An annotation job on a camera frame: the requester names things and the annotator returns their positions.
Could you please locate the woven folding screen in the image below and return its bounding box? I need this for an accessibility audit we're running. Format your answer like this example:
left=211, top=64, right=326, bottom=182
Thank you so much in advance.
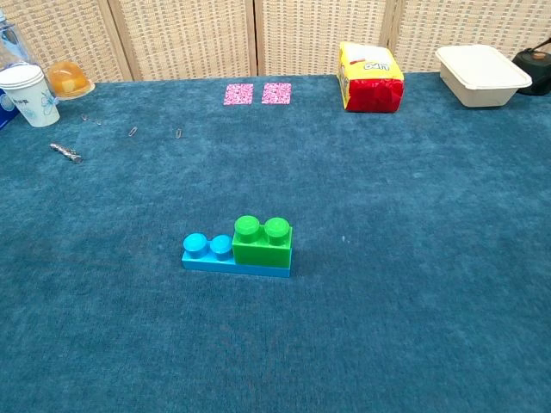
left=0, top=0, right=551, bottom=83

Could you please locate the pink patterned card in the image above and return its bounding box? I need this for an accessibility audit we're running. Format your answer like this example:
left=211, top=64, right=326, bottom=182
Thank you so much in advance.
left=261, top=82, right=293, bottom=106
left=223, top=83, right=255, bottom=107

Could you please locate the blue long toy brick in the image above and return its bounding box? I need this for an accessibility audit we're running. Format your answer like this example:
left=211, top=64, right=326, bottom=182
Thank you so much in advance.
left=181, top=232, right=294, bottom=280

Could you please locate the beige lidded lunch box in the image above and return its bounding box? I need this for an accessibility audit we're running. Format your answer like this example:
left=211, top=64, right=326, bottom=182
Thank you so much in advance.
left=434, top=44, right=534, bottom=108

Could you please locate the white paper cup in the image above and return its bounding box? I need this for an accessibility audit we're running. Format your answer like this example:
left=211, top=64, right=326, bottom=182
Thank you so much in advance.
left=0, top=64, right=61, bottom=128

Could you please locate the yellow red snack bag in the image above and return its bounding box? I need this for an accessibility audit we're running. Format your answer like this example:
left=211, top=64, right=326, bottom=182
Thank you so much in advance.
left=337, top=41, right=406, bottom=114

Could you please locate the clear water bottle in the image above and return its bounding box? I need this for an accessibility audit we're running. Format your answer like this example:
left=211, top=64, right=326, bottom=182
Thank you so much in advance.
left=0, top=10, right=34, bottom=72

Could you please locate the orange jelly cup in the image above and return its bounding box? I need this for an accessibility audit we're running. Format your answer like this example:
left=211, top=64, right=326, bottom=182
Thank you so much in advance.
left=46, top=60, right=96, bottom=102

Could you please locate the black round pot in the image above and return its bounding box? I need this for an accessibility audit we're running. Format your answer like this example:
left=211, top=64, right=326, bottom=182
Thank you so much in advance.
left=511, top=40, right=551, bottom=96

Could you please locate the silver foil stick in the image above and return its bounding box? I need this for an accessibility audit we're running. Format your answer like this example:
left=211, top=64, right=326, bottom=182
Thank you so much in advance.
left=49, top=143, right=84, bottom=164

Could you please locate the green toy brick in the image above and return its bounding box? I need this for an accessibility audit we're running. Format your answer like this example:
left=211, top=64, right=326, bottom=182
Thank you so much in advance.
left=231, top=214, right=294, bottom=266

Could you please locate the blue carpet table cover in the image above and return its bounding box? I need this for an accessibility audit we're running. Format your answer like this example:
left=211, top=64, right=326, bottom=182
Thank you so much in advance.
left=0, top=71, right=551, bottom=413

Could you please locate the blue cardboard box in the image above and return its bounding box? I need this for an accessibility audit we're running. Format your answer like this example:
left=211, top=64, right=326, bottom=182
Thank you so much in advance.
left=0, top=92, right=21, bottom=130

